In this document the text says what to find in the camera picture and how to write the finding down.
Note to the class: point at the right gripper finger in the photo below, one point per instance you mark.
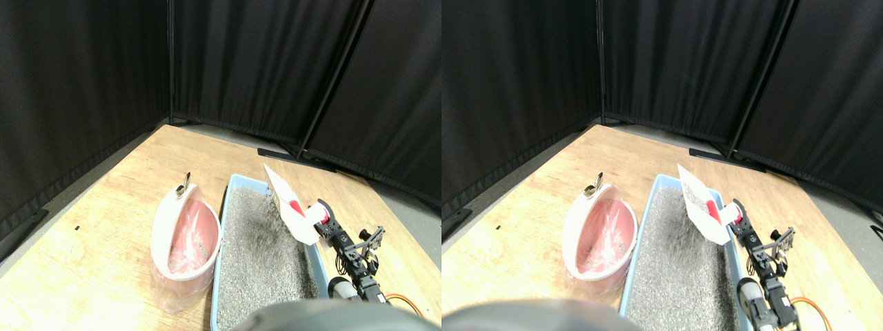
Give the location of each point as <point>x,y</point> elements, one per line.
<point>328,215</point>
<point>743,216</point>

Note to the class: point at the blue litter tray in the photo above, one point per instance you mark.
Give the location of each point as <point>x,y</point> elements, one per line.
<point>262,269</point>
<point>669,276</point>

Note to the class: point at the black curtain stand pole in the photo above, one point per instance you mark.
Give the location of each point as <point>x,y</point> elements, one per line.
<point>170,62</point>
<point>767,69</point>
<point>338,69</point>
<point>601,62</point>

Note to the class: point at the white bin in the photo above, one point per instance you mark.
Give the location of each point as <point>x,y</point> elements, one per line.
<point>162,227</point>
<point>574,227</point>

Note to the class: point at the red lump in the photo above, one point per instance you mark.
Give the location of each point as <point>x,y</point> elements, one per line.
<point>296,206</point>
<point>712,212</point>

